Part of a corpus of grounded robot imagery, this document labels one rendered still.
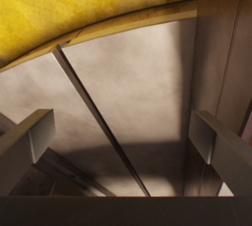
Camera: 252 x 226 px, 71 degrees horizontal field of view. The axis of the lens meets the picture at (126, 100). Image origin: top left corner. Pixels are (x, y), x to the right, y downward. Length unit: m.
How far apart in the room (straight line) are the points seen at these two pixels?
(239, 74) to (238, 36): 0.06
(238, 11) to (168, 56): 0.35
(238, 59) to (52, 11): 0.86
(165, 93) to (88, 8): 0.53
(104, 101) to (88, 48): 0.24
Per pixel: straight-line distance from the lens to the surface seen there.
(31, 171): 1.09
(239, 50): 0.31
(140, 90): 0.71
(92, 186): 1.41
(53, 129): 0.17
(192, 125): 0.16
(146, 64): 0.65
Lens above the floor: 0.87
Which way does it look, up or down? 49 degrees down
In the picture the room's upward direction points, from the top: 171 degrees counter-clockwise
